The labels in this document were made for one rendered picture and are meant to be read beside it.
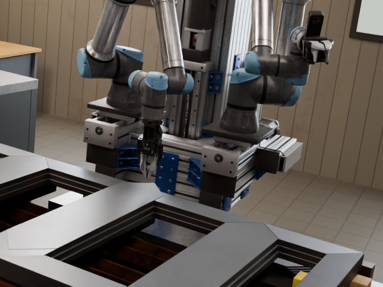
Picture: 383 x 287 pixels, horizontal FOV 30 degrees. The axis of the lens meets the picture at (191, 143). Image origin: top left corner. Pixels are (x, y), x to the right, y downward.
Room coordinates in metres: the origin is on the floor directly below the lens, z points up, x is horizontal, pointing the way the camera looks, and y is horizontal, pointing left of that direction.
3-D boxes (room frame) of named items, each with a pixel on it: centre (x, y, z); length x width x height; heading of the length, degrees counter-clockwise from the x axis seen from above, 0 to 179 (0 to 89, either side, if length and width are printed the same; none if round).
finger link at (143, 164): (2.31, 0.15, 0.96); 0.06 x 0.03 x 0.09; 175
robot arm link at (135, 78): (2.41, 0.17, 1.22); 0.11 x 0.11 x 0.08; 30
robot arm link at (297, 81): (2.41, -0.31, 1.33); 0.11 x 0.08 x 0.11; 95
